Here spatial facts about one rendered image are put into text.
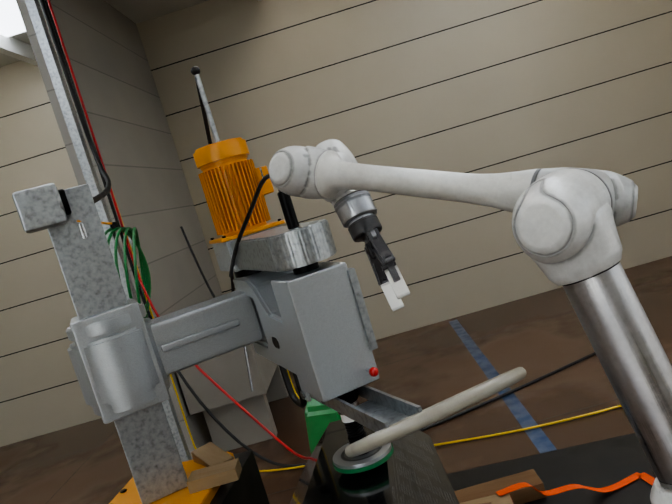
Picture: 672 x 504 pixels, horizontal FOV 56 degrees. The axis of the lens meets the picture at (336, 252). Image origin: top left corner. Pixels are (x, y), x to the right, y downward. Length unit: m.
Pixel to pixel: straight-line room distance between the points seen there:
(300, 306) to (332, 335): 0.15
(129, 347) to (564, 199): 1.89
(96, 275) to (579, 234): 1.96
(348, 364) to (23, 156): 6.09
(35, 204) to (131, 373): 0.71
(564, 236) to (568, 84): 6.35
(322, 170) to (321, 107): 5.64
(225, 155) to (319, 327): 0.93
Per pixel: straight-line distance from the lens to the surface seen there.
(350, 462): 2.27
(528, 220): 1.06
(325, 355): 2.10
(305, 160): 1.33
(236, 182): 2.68
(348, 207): 1.46
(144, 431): 2.71
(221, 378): 5.02
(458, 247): 7.06
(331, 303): 2.09
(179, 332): 2.66
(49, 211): 2.54
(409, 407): 1.92
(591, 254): 1.09
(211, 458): 2.92
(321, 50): 7.06
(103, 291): 2.62
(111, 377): 2.59
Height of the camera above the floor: 1.77
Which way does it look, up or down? 6 degrees down
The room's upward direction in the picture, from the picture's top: 17 degrees counter-clockwise
